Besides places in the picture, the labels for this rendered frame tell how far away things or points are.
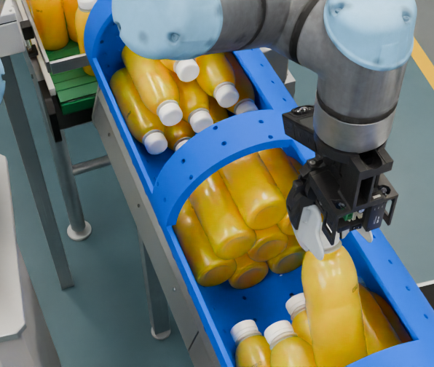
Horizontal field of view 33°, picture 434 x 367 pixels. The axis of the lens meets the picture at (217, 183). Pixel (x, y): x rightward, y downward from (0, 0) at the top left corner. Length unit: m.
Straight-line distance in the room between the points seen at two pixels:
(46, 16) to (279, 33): 1.06
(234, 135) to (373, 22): 0.48
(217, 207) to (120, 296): 1.28
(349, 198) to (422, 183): 1.95
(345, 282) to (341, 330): 0.06
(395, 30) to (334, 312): 0.41
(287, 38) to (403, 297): 0.40
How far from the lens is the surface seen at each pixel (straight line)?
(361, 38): 0.62
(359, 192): 0.76
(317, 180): 0.77
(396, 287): 0.95
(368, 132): 0.69
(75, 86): 1.64
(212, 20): 0.57
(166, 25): 0.55
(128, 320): 2.31
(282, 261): 1.20
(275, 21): 0.65
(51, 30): 1.70
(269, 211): 1.08
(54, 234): 2.17
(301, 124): 0.80
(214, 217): 1.10
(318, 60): 0.65
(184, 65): 1.27
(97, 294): 2.37
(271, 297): 1.22
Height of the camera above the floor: 2.00
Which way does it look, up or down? 50 degrees down
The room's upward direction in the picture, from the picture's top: straight up
